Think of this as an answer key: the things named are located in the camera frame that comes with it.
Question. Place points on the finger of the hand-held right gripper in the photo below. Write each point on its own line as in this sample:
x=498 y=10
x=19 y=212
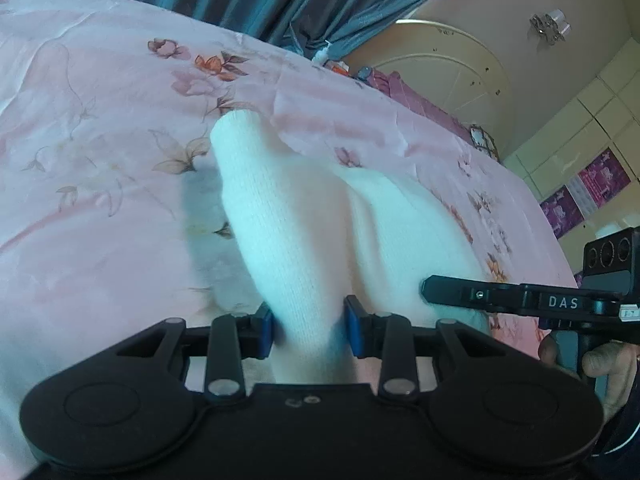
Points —
x=465 y=294

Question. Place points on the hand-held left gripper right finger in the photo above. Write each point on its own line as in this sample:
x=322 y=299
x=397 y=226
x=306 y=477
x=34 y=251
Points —
x=354 y=330

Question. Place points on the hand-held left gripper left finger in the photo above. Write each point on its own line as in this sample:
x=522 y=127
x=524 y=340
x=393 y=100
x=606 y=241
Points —
x=265 y=332

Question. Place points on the person's right forearm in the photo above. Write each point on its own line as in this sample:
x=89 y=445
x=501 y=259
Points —
x=625 y=430

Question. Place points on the person's right hand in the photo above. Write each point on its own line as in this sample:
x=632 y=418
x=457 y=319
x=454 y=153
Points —
x=615 y=365

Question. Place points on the cream wardrobe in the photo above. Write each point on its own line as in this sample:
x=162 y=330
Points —
x=590 y=120

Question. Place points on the pink folded blanket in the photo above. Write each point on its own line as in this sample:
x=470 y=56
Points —
x=425 y=102

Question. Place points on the cream arched headboard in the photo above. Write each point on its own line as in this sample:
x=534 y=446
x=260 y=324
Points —
x=450 y=70

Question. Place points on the pink floral bedsheet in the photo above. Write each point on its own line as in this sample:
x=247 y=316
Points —
x=100 y=135

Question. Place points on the purple wall poster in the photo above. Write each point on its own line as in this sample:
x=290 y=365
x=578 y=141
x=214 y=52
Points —
x=562 y=210
x=602 y=177

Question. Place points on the silver wall lamp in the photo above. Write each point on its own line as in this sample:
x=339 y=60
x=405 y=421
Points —
x=549 y=26

